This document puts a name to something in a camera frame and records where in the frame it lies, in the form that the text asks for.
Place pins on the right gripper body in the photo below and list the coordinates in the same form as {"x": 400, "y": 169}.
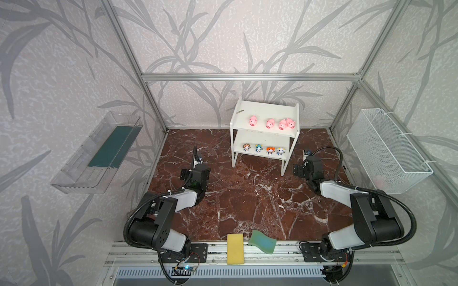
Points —
{"x": 308, "y": 159}

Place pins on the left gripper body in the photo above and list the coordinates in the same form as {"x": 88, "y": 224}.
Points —
{"x": 195, "y": 165}

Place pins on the white hooded blue cat figurine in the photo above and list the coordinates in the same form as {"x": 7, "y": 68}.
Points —
{"x": 280, "y": 151}

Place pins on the orange crab blue cat figurine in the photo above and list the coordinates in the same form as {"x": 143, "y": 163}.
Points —
{"x": 270, "y": 150}

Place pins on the green blue cat figurine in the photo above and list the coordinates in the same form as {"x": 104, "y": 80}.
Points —
{"x": 258, "y": 148}

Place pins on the yellow hooded blue cat figurine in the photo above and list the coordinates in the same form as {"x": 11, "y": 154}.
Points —
{"x": 246, "y": 147}

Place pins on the pink pig toy cluster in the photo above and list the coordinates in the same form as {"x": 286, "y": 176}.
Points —
{"x": 270, "y": 123}
{"x": 253, "y": 121}
{"x": 283, "y": 124}

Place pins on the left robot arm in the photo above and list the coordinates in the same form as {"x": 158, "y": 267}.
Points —
{"x": 150, "y": 225}

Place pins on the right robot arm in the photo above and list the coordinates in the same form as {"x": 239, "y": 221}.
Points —
{"x": 379, "y": 219}

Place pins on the white two-tier metal shelf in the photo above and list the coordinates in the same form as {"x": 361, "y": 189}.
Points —
{"x": 242, "y": 133}

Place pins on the pink item in basket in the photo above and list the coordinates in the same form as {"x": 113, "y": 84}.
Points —
{"x": 381, "y": 182}

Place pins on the yellow sponge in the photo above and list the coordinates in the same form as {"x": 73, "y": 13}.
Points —
{"x": 235, "y": 249}

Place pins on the green sponge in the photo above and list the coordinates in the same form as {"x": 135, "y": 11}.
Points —
{"x": 263, "y": 242}

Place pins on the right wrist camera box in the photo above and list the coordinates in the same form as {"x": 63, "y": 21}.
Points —
{"x": 306, "y": 154}

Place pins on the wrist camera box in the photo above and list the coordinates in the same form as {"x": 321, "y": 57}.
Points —
{"x": 306, "y": 154}
{"x": 196, "y": 158}

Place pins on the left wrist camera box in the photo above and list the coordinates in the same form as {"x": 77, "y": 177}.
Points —
{"x": 196, "y": 158}

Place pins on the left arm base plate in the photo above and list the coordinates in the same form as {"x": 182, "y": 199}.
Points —
{"x": 193, "y": 252}

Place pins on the white wire mesh basket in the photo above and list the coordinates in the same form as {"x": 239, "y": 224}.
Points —
{"x": 384, "y": 149}

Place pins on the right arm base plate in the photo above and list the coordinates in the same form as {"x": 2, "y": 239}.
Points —
{"x": 321, "y": 252}

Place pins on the clear plastic wall bin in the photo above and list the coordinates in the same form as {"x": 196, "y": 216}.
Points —
{"x": 95, "y": 163}

